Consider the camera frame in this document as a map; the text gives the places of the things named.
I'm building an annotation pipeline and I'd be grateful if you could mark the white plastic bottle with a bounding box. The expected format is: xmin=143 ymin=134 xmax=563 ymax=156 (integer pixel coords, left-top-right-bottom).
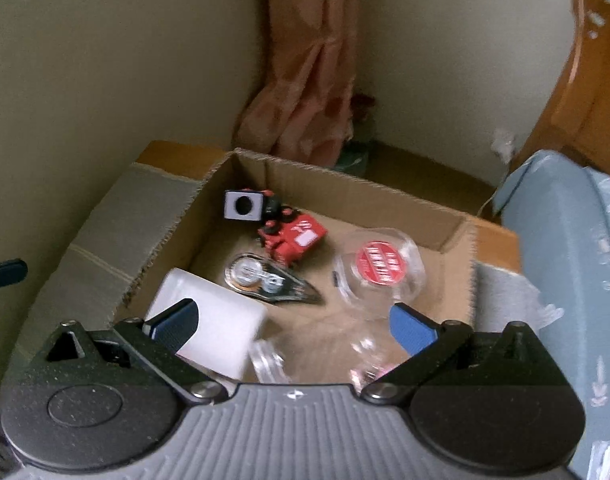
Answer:
xmin=142 ymin=267 xmax=269 ymax=379

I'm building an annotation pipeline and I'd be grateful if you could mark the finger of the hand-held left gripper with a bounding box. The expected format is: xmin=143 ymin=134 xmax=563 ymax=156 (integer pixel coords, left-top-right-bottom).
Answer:
xmin=0 ymin=258 xmax=28 ymax=291

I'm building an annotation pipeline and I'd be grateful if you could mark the clear plastic jar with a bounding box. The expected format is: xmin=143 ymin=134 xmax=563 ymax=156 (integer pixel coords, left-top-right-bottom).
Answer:
xmin=247 ymin=335 xmax=346 ymax=387

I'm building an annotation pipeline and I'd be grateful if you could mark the open cardboard box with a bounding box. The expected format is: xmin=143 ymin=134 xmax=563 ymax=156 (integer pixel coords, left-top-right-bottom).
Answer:
xmin=15 ymin=162 xmax=543 ymax=363

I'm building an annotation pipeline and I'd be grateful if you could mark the wooden headboard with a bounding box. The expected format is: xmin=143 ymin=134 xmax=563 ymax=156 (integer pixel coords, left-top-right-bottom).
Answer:
xmin=510 ymin=0 xmax=610 ymax=182

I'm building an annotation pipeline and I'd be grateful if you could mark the green floor object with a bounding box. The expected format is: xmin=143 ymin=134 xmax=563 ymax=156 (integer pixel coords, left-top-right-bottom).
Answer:
xmin=332 ymin=145 xmax=372 ymax=177

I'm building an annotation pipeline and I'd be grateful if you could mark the clear correction tape dispenser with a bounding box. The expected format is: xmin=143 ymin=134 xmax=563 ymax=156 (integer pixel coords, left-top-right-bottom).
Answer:
xmin=225 ymin=252 xmax=326 ymax=306

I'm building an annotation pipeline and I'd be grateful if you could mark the brown cardboard box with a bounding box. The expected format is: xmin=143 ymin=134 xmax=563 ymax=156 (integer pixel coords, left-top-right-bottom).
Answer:
xmin=110 ymin=147 xmax=479 ymax=391

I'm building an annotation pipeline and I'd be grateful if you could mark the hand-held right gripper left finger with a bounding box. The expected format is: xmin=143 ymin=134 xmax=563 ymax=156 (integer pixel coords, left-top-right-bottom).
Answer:
xmin=28 ymin=297 xmax=226 ymax=406

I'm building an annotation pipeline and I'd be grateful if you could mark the pink clear plastic container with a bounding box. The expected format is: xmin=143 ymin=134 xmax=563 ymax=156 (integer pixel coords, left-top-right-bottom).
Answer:
xmin=347 ymin=335 xmax=412 ymax=392

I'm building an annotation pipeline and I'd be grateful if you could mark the clear round red-label container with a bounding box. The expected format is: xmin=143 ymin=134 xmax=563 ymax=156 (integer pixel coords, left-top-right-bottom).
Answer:
xmin=333 ymin=227 xmax=426 ymax=322

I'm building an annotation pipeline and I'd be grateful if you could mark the red toy robot car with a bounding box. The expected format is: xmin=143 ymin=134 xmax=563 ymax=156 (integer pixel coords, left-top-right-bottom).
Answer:
xmin=257 ymin=207 xmax=329 ymax=267

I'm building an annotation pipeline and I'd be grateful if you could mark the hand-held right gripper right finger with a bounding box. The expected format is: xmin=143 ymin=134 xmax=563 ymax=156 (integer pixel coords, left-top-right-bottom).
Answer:
xmin=360 ymin=302 xmax=562 ymax=406

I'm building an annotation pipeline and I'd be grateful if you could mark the black toy train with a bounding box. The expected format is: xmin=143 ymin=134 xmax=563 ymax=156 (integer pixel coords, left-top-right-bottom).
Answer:
xmin=223 ymin=189 xmax=287 ymax=226

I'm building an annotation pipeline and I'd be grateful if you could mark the pink curtain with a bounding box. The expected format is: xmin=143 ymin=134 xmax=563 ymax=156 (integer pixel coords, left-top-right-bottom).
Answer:
xmin=233 ymin=0 xmax=366 ymax=171

